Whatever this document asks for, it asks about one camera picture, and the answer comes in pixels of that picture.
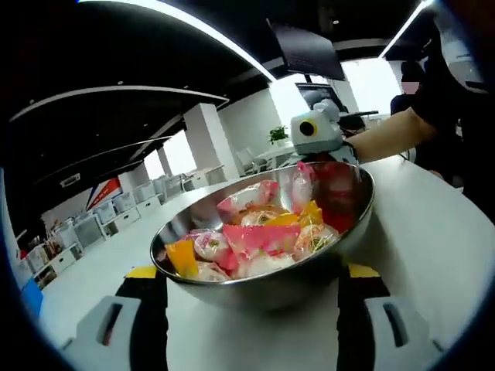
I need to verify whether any blue plastic bin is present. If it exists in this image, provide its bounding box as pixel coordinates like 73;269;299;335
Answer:
21;277;43;318

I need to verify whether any large dark hanging monitor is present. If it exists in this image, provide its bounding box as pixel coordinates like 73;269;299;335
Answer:
266;19;346;82

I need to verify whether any ceiling air vent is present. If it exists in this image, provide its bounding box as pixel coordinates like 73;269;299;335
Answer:
60;172;82;189

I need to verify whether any pile of marshmallows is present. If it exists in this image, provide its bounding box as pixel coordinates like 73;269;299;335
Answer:
164;161;341;282

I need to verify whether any row of white low cabinets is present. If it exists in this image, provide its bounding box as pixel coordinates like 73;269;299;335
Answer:
26;192;167;287

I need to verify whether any desk monitor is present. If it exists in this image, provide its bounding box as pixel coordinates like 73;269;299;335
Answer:
295;82;345;115

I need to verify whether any white table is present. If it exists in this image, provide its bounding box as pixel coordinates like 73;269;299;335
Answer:
38;158;492;371

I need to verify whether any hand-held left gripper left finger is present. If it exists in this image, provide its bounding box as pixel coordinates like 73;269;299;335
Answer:
63;264;169;371

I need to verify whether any curved ceiling light strip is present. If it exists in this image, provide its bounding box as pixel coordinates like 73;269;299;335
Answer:
77;0;278;80

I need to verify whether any steel bowl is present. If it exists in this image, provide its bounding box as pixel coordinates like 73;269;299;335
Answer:
149;160;376;312

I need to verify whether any white worn device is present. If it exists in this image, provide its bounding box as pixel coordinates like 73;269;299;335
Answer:
440;7;488;90

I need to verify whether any potted green plant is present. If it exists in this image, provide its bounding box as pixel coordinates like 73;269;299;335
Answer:
268;125;290;147

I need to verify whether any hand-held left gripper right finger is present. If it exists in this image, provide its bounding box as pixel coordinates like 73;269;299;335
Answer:
338;262;446;371

